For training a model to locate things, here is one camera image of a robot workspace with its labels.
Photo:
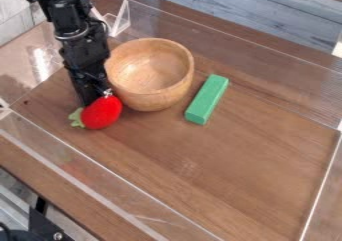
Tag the wooden bowl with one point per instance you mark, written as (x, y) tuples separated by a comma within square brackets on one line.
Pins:
[(151, 73)]

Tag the black clamp base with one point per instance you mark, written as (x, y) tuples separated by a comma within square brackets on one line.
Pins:
[(43, 229)]

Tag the clear acrylic corner bracket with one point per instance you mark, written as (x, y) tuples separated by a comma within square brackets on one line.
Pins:
[(117, 23)]

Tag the red plush strawberry toy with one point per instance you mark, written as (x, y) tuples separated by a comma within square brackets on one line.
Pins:
[(99, 114)]

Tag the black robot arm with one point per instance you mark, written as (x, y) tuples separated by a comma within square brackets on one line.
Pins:
[(65, 11)]

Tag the clear acrylic tray wall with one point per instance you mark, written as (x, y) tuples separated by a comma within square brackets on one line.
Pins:
[(115, 210)]

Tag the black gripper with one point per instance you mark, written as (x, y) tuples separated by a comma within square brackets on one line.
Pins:
[(84, 52)]

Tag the green rectangular block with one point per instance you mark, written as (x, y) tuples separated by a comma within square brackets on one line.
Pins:
[(206, 99)]

